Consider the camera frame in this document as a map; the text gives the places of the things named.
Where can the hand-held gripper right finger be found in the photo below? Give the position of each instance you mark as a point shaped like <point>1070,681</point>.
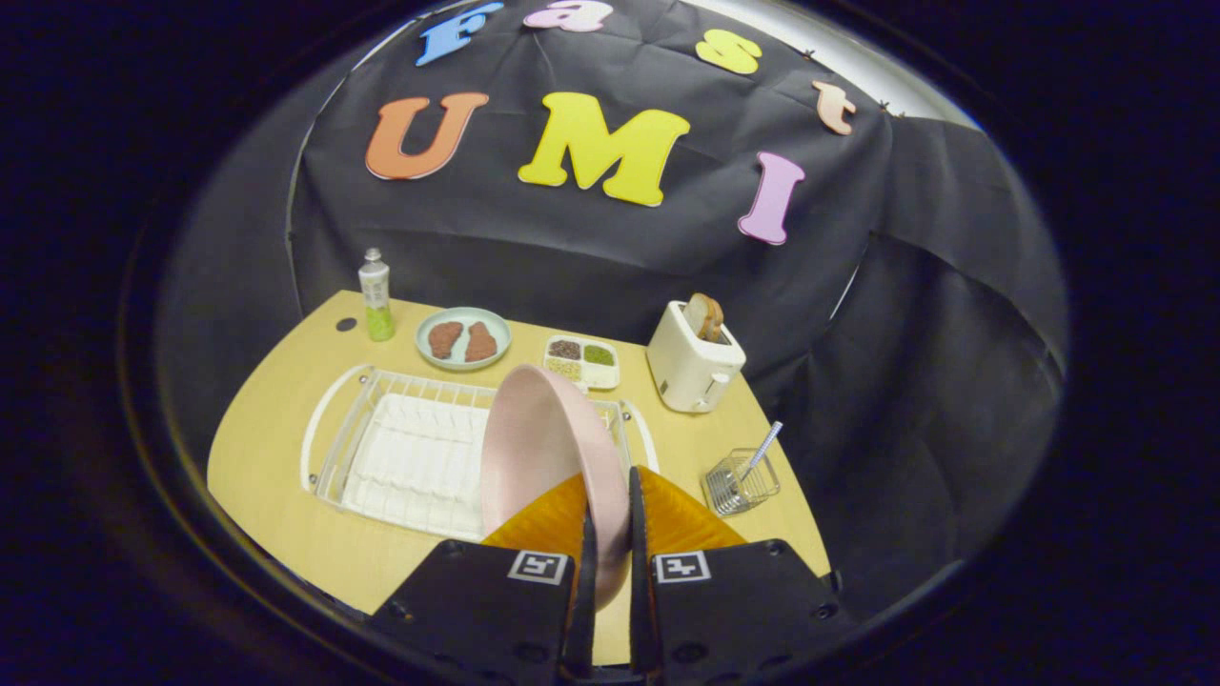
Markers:
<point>734,610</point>

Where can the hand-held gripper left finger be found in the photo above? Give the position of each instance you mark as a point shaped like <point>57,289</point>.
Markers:
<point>477,610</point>

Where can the pink plate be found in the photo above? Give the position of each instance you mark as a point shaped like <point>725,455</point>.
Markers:
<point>534,438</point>

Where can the white divided condiment dish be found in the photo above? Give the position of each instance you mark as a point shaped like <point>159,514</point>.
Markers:
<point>600,376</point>

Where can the teal plate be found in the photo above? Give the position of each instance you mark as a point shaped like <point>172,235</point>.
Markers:
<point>464,314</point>

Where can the white ribbed drain tray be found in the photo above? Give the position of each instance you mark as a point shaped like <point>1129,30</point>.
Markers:
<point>410,457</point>

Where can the white toaster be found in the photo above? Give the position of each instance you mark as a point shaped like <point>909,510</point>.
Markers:
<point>686,376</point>

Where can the brown meat piece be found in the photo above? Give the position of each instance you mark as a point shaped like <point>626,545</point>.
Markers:
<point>444,339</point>
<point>480,343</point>

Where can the brown bread slice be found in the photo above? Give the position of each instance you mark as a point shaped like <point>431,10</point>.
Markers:
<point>703,314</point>

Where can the green liquid bottle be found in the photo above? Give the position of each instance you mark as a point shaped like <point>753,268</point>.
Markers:
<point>377,305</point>

